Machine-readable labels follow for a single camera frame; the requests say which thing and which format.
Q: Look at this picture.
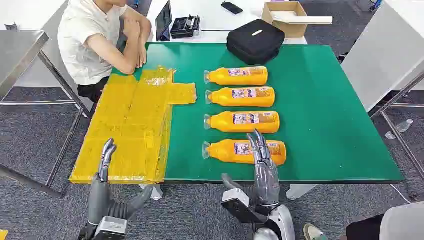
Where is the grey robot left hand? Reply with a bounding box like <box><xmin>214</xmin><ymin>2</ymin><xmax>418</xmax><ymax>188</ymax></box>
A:
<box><xmin>86</xmin><ymin>138</ymin><xmax>154</xmax><ymax>228</ymax></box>

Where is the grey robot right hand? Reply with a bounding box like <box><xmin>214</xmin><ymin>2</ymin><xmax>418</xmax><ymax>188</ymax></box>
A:
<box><xmin>221</xmin><ymin>129</ymin><xmax>281</xmax><ymax>208</ymax></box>

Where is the orange drink bottle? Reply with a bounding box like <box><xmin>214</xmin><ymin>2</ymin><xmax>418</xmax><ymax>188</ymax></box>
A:
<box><xmin>203</xmin><ymin>110</ymin><xmax>281</xmax><ymax>134</ymax></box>
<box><xmin>202</xmin><ymin>139</ymin><xmax>287</xmax><ymax>167</ymax></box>
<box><xmin>205</xmin><ymin>86</ymin><xmax>276</xmax><ymax>108</ymax></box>
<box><xmin>203</xmin><ymin>66</ymin><xmax>269</xmax><ymax>86</ymax></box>

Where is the white table leg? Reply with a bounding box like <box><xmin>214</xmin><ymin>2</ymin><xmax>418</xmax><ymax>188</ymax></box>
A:
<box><xmin>139</xmin><ymin>184</ymin><xmax>164</xmax><ymax>202</ymax></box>
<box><xmin>286</xmin><ymin>183</ymin><xmax>319</xmax><ymax>201</ymax></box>

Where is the yellow plastic sheet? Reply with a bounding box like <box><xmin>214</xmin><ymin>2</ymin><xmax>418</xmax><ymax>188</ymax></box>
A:
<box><xmin>68</xmin><ymin>66</ymin><xmax>198</xmax><ymax>185</ymax></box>

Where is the green table mat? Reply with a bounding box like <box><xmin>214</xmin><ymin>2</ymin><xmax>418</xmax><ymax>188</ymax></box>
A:
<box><xmin>111</xmin><ymin>42</ymin><xmax>405</xmax><ymax>183</ymax></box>

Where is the person beside robot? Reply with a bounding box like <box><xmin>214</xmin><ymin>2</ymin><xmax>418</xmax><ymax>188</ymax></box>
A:
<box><xmin>303</xmin><ymin>202</ymin><xmax>424</xmax><ymax>240</ymax></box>

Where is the black zipper case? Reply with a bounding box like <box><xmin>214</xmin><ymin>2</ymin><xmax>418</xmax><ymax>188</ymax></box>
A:
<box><xmin>226</xmin><ymin>18</ymin><xmax>286</xmax><ymax>66</ymax></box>

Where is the clear plastic water bottle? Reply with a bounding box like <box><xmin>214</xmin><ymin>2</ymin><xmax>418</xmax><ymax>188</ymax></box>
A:
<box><xmin>385</xmin><ymin>118</ymin><xmax>415</xmax><ymax>141</ymax></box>

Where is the seated person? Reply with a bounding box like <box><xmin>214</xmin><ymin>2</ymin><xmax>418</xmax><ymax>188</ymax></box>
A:
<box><xmin>57</xmin><ymin>0</ymin><xmax>153</xmax><ymax>104</ymax></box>

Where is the open cardboard box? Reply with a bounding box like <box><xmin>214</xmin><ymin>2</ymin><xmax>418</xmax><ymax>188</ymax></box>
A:
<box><xmin>261</xmin><ymin>1</ymin><xmax>334</xmax><ymax>39</ymax></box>

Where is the steel bench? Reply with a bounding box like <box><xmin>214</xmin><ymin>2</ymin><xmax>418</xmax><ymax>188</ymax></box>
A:
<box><xmin>0</xmin><ymin>29</ymin><xmax>96</xmax><ymax>200</ymax></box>

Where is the white sheet in cardboard box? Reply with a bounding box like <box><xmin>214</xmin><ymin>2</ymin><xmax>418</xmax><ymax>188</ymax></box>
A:
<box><xmin>270</xmin><ymin>11</ymin><xmax>334</xmax><ymax>25</ymax></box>

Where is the white table with metal legs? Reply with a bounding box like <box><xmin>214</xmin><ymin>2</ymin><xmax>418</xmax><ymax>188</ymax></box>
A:
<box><xmin>341</xmin><ymin>0</ymin><xmax>424</xmax><ymax>181</ymax></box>

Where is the black plastic tray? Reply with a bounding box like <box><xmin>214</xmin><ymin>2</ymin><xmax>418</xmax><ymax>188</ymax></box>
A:
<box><xmin>169</xmin><ymin>14</ymin><xmax>202</xmax><ymax>40</ymax></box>

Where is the black smartphone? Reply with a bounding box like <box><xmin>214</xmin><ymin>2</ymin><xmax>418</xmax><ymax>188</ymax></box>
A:
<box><xmin>220</xmin><ymin>1</ymin><xmax>244</xmax><ymax>15</ymax></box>

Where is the white desk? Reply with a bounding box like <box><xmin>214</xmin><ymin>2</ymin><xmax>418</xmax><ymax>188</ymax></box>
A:
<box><xmin>145</xmin><ymin>0</ymin><xmax>309</xmax><ymax>46</ymax></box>

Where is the black tablet on stand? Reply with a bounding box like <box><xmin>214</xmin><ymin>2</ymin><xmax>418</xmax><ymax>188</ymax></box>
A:
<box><xmin>155</xmin><ymin>0</ymin><xmax>174</xmax><ymax>42</ymax></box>

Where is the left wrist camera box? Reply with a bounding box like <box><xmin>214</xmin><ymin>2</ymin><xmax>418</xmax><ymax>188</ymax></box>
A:
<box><xmin>94</xmin><ymin>216</ymin><xmax>129</xmax><ymax>240</ymax></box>

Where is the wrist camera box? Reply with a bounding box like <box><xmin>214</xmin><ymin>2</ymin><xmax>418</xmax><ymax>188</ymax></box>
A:
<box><xmin>94</xmin><ymin>216</ymin><xmax>129</xmax><ymax>240</ymax></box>
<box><xmin>220</xmin><ymin>187</ymin><xmax>263</xmax><ymax>225</ymax></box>

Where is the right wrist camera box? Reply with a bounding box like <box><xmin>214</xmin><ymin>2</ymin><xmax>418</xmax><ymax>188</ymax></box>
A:
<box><xmin>220</xmin><ymin>187</ymin><xmax>263</xmax><ymax>225</ymax></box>

